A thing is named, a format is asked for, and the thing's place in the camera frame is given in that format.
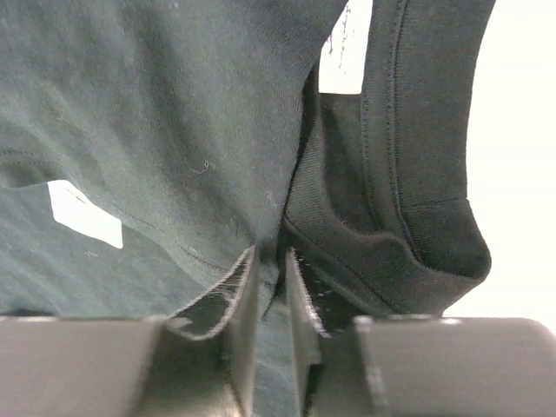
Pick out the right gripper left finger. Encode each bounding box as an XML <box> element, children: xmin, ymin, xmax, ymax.
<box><xmin>167</xmin><ymin>247</ymin><xmax>259</xmax><ymax>416</ymax></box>

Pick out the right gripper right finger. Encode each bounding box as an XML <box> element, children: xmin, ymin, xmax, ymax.
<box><xmin>286</xmin><ymin>248</ymin><xmax>361</xmax><ymax>416</ymax></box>

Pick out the black t shirt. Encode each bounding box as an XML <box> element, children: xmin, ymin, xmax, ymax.
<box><xmin>1</xmin><ymin>1</ymin><xmax>493</xmax><ymax>416</ymax></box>

